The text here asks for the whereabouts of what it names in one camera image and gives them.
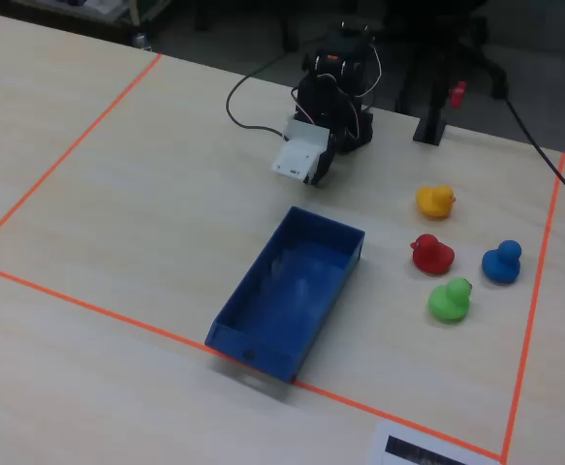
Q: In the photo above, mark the blue rubber duck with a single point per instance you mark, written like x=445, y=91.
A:
x=501, y=264

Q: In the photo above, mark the red rubber duck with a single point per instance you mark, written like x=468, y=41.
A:
x=432, y=257

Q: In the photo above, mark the blue plastic box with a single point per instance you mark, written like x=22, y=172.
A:
x=287, y=300

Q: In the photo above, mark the white camera box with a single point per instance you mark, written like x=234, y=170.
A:
x=297, y=152

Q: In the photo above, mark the white paper with black bar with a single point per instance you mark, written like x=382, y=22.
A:
x=379, y=445

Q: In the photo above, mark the orange tape strip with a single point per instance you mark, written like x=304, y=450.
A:
x=93, y=306
x=533, y=310
x=69, y=151

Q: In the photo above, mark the black clamp stand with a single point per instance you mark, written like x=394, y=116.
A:
x=430, y=128

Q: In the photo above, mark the yellow rubber duck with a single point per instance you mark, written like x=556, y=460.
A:
x=434, y=203

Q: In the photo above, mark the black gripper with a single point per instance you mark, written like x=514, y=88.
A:
x=325, y=162

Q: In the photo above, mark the green rubber duck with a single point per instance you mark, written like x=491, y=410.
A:
x=449, y=302

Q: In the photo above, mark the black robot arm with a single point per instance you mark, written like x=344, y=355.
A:
x=354, y=131

